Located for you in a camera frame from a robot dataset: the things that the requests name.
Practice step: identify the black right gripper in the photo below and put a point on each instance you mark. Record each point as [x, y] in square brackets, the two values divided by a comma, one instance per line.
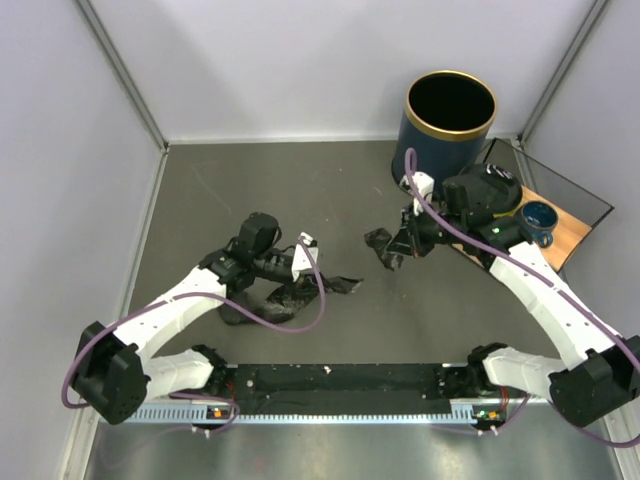
[409, 241]

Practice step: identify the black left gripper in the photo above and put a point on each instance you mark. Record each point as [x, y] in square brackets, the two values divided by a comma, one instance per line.
[291, 278]

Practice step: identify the black trash bag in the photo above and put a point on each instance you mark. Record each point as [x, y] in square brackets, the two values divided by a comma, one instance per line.
[287, 300]

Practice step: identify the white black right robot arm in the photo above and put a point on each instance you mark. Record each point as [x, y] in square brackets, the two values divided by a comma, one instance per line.
[509, 255]

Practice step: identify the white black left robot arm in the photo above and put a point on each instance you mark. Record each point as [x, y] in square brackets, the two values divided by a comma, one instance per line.
[165, 320]

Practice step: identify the dark blue gold-rimmed trash bin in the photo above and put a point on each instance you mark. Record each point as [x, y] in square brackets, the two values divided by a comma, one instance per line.
[446, 118]

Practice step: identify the black round plate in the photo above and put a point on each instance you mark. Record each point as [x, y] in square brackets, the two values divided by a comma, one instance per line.
[494, 188]

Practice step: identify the blue ceramic mug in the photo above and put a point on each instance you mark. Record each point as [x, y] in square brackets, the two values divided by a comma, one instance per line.
[540, 220]

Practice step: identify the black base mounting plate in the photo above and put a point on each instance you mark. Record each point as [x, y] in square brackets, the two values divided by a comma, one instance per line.
[346, 388]

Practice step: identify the wooden shelf with glass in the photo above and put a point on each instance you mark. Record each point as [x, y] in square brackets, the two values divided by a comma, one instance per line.
[580, 211]

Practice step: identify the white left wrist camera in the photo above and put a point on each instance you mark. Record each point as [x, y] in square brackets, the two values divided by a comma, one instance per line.
[305, 256]

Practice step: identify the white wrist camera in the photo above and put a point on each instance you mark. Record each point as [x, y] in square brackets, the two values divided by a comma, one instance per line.
[423, 184]
[305, 256]

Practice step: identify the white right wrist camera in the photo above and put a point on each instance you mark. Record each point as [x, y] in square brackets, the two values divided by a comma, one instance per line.
[423, 184]

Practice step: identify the grey slotted cable duct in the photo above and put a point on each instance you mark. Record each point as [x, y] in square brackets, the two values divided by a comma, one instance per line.
[210, 413]

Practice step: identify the aluminium frame rail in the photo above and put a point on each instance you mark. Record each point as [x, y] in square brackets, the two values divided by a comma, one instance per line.
[604, 381]

